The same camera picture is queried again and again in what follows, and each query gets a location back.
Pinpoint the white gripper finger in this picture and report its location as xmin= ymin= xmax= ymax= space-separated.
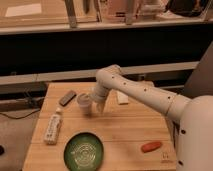
xmin=86 ymin=94 xmax=93 ymax=102
xmin=96 ymin=103 xmax=105 ymax=114

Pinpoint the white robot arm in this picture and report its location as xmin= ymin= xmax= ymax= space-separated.
xmin=90 ymin=65 xmax=213 ymax=171

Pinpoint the grey rectangular block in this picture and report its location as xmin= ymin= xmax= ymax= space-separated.
xmin=59 ymin=90 xmax=76 ymax=106

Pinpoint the white rectangular block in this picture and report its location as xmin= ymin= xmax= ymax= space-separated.
xmin=117 ymin=91 xmax=129 ymax=105

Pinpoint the wooden table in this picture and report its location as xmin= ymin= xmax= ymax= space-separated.
xmin=23 ymin=82 xmax=176 ymax=171

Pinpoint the green round plate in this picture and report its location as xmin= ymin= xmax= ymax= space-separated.
xmin=63 ymin=132 xmax=104 ymax=171

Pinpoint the white remote control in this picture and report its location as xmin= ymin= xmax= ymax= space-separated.
xmin=44 ymin=114 xmax=62 ymax=145

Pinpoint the orange carrot toy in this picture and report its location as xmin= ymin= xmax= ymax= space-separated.
xmin=141 ymin=141 xmax=162 ymax=153

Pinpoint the black cable on floor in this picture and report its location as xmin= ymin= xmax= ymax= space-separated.
xmin=0 ymin=96 xmax=43 ymax=120

